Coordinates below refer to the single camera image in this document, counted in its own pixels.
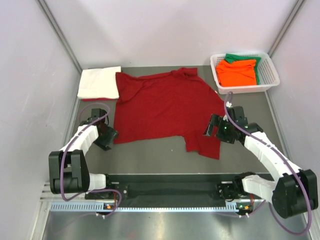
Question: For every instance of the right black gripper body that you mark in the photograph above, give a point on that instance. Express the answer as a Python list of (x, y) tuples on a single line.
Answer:
[(225, 132)]

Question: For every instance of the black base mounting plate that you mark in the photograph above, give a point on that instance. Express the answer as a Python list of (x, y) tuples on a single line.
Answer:
[(175, 190)]

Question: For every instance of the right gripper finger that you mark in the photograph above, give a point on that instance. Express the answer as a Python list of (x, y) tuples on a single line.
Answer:
[(216, 119), (210, 128)]

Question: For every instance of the folded white t shirt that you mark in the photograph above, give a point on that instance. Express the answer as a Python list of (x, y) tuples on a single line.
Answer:
[(99, 83)]

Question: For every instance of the folded red t shirt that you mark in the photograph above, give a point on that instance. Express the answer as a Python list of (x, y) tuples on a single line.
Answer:
[(98, 99)]

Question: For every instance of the grey slotted cable duct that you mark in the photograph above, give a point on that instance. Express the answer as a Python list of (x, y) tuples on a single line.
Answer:
[(106, 207)]

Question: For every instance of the orange t shirt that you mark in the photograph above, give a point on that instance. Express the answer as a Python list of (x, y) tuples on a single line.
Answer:
[(238, 74)]

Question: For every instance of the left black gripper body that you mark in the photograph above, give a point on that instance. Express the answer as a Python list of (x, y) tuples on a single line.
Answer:
[(105, 138)]

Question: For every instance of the green t shirt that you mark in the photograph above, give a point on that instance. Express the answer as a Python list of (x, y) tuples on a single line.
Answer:
[(230, 58)]

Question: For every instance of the dark red t shirt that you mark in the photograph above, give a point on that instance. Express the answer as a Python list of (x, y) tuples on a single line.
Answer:
[(169, 104)]

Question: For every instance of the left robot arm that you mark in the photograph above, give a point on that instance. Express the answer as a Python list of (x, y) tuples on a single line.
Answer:
[(68, 170)]

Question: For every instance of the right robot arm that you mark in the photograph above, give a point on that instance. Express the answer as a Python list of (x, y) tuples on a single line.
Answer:
[(292, 190)]

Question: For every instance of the white plastic basket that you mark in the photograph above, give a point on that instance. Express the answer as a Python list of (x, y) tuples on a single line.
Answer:
[(267, 73)]

